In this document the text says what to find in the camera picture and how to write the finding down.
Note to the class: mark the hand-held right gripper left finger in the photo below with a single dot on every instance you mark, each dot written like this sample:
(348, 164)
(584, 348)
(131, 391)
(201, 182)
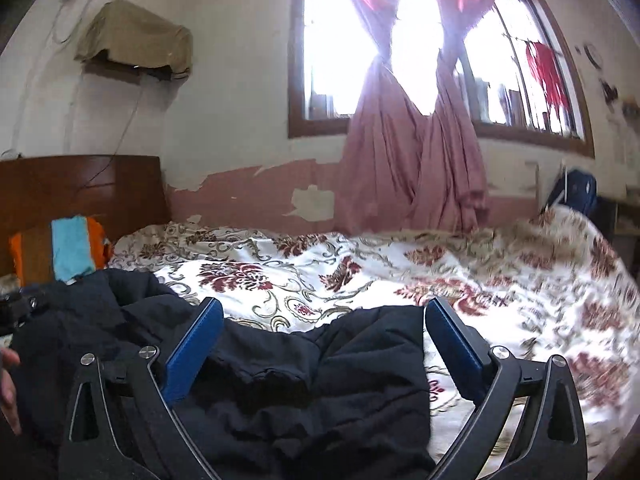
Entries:
(192, 345)

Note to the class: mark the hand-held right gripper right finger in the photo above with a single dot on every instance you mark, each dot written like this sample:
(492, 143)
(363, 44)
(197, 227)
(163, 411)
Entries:
(457, 345)

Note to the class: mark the dark navy jacket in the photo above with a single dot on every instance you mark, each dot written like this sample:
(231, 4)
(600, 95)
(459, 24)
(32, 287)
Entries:
(300, 385)

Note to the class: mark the person's left hand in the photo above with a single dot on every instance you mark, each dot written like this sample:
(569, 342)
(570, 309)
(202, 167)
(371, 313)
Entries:
(7, 390)

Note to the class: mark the striped orange blue pillow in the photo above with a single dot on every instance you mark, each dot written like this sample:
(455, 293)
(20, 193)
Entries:
(70, 250)

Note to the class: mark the floral bed quilt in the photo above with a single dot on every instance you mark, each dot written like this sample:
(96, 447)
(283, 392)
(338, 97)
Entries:
(350, 270)

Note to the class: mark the wooden headboard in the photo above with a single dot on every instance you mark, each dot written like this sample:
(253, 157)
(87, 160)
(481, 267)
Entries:
(100, 195)

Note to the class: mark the pink curtain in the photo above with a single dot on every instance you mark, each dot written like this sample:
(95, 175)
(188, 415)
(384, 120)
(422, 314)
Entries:
(455, 160)
(385, 160)

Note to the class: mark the blue backpack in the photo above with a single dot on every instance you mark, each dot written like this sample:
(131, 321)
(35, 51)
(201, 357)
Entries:
(580, 190)

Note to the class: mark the wooden desk shelf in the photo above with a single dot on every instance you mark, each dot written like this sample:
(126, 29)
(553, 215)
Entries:
(622, 210)

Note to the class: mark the red hanging cloth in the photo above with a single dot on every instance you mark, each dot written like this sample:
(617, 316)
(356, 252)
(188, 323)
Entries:
(545, 70)

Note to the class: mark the wooden framed window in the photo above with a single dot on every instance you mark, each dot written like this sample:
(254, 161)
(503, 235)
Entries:
(330, 60)

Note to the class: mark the wall air conditioner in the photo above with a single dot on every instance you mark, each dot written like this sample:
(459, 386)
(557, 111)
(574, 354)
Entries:
(115, 67)

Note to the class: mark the black wall ornament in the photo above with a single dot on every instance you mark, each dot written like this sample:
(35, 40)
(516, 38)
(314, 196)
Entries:
(607, 91)

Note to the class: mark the round wall clock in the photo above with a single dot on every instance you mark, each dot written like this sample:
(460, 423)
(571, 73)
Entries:
(593, 55)

